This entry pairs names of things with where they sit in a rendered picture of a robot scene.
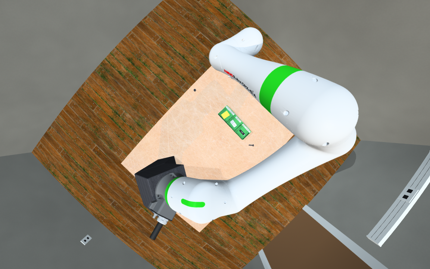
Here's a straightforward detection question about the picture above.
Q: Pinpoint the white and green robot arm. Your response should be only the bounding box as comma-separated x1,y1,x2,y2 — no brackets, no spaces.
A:
148,27,358,240

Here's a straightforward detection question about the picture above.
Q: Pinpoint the green three-compartment bin rack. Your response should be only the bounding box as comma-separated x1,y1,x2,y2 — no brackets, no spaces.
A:
218,106,251,139

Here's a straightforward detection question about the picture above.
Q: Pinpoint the yellow sticky note pad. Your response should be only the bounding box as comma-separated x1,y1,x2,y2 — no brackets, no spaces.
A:
221,111,230,119

